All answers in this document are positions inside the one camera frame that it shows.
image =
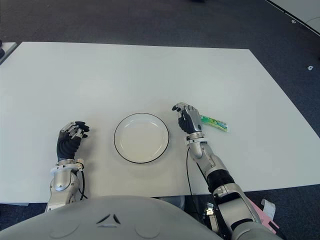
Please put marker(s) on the white plate with black rim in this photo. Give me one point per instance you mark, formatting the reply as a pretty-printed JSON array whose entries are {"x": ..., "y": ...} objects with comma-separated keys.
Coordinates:
[{"x": 141, "y": 138}]

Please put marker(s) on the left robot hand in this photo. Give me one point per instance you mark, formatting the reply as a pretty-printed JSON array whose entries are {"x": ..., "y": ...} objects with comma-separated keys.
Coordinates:
[{"x": 67, "y": 145}]

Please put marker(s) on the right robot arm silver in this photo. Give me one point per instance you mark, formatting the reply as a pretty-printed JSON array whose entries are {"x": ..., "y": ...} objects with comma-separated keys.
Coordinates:
[{"x": 220, "y": 175}]

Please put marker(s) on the white paper strip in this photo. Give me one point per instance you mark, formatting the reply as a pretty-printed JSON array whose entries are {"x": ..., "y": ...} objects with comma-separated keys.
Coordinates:
[{"x": 268, "y": 207}]

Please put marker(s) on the white neighbouring table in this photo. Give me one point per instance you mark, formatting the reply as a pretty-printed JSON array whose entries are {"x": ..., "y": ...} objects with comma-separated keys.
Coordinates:
[{"x": 300, "y": 10}]

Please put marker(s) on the green toothpaste tube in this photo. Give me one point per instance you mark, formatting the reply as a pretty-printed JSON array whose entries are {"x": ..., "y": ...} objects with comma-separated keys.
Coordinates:
[{"x": 216, "y": 123}]

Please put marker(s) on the grey side table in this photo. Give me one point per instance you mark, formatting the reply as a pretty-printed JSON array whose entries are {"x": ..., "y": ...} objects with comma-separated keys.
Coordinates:
[{"x": 8, "y": 50}]

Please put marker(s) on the small white floor object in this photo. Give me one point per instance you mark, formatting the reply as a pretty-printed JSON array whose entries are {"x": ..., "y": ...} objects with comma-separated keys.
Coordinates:
[
  {"x": 292, "y": 21},
  {"x": 310, "y": 68}
]

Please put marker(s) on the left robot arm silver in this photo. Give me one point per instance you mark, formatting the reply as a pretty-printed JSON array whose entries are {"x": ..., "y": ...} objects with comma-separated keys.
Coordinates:
[{"x": 61, "y": 182}]

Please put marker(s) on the grey robot torso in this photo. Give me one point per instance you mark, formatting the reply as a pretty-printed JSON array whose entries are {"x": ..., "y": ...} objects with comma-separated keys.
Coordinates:
[{"x": 112, "y": 222}]

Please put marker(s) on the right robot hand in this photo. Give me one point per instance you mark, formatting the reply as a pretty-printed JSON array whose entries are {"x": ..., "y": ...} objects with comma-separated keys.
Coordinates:
[{"x": 191, "y": 121}]

